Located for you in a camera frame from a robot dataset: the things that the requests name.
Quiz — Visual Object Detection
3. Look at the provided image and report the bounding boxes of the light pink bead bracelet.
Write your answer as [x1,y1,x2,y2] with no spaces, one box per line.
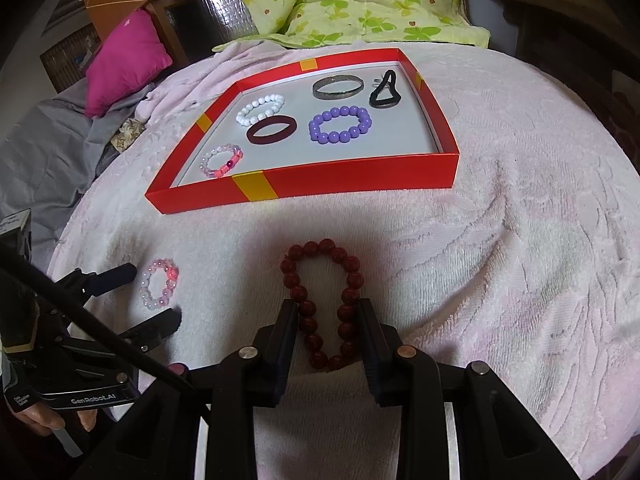
[139,258,180,311]

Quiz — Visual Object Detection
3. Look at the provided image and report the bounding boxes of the red bead bracelet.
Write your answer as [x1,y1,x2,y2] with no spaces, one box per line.
[278,237,366,373]

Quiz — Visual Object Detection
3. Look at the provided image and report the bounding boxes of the dark maroon bangle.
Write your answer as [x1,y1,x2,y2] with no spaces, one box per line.
[246,114,297,145]

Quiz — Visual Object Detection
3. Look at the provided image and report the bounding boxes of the black hair tie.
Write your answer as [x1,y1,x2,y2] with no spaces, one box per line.
[368,68,405,110]

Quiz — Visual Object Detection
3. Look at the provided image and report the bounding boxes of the person's left hand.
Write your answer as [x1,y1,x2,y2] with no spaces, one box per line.
[14,403,98,437]

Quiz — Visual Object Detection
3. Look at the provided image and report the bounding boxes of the grey bed sheet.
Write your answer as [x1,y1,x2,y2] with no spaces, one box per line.
[1,78,154,271]

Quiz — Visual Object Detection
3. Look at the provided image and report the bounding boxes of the woven rattan drawer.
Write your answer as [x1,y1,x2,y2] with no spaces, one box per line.
[40,24,101,93]

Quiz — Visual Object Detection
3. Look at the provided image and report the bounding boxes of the red shallow box tray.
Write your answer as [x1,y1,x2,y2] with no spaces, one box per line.
[145,48,460,214]

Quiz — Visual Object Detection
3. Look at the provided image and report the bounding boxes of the magenta pillow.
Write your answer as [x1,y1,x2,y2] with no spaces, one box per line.
[85,10,172,118]

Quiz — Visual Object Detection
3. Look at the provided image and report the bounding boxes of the silver metal bangle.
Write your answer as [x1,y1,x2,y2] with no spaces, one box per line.
[311,74,364,101]

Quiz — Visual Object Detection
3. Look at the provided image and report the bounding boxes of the orange wooden cabinet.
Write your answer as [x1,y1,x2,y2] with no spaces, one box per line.
[74,0,196,68]

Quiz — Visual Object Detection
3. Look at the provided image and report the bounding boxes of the silver insulation foil sheet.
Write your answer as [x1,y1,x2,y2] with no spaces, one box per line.
[198,0,258,44]

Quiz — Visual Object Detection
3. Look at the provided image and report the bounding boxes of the green clover pattern quilt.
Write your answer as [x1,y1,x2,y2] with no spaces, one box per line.
[242,0,490,48]

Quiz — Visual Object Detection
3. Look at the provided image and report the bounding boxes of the pink bead bracelet with charm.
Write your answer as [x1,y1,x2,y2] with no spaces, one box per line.
[198,143,245,180]

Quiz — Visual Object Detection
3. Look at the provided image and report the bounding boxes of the purple bead bracelet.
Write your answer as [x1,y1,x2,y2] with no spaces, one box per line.
[307,104,374,146]

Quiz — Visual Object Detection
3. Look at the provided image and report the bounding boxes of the white bead bracelet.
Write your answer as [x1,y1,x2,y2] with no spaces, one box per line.
[234,92,286,128]

